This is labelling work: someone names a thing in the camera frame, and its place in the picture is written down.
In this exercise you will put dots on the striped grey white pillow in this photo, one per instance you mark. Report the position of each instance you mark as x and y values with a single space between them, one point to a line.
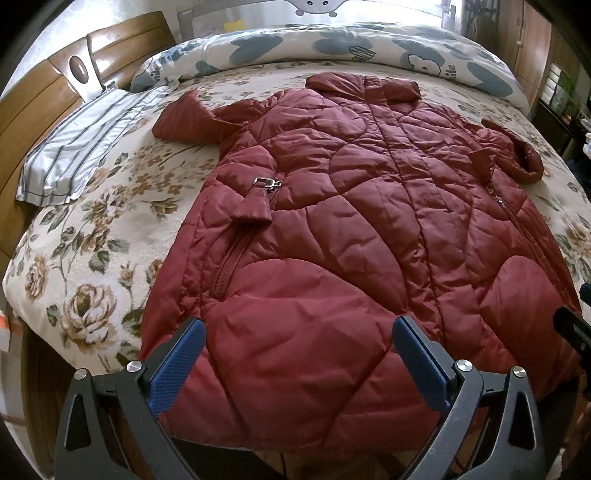
57 170

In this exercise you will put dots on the floral bed blanket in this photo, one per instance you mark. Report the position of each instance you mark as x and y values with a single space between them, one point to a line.
81 274

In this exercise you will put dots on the cluttered dark side table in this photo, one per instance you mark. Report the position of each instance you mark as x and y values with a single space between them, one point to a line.
558 116

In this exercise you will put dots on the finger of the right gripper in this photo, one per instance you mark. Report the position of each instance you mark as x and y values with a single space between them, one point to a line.
575 331

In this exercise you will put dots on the grey bed guard rail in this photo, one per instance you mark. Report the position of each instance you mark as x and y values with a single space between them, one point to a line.
205 18

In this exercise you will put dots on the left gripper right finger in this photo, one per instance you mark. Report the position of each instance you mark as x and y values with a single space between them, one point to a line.
489 424

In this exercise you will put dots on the blue white patterned duvet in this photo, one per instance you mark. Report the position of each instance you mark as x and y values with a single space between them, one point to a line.
422 49

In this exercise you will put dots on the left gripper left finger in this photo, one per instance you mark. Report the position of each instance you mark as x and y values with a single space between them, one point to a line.
143 390

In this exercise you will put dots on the wooden headboard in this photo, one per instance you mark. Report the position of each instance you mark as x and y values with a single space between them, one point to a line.
55 88

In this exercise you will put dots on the wooden wardrobe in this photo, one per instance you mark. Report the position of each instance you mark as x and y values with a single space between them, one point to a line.
524 40

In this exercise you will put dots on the red quilted puffer coat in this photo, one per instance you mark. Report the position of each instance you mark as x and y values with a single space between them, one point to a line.
333 210

